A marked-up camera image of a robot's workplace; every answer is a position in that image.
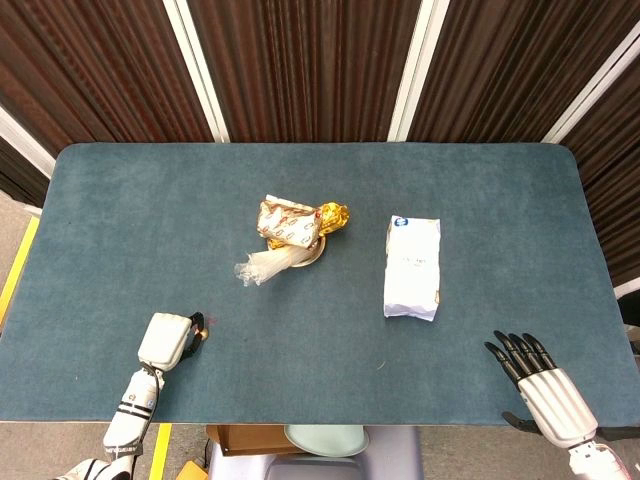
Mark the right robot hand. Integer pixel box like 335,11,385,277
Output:
483,329,600,448

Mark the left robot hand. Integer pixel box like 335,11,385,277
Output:
136,311,206,372

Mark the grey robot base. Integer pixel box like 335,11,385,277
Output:
207,424,426,480

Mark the clear plastic wrapper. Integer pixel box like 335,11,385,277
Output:
233,248,314,288

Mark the brown cardboard box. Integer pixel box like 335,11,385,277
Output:
205,424,307,458

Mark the blue felt table mat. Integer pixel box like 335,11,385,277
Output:
0,142,640,426

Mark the white and red snack wrapper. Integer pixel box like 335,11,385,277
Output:
257,194,321,250

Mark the metal bowl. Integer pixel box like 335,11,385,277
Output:
266,233,327,270

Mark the light green round plate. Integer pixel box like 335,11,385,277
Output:
283,424,370,458

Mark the white paper bag package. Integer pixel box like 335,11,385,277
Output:
383,215,442,322

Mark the golden foil snack wrapper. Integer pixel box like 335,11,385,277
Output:
317,201,351,236

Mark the brown corrugated partition panel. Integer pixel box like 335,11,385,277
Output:
0,0,216,159
407,0,640,144
185,0,424,144

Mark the white partition post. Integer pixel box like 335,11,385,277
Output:
387,0,437,143
0,104,57,179
163,0,230,144
542,30,640,145

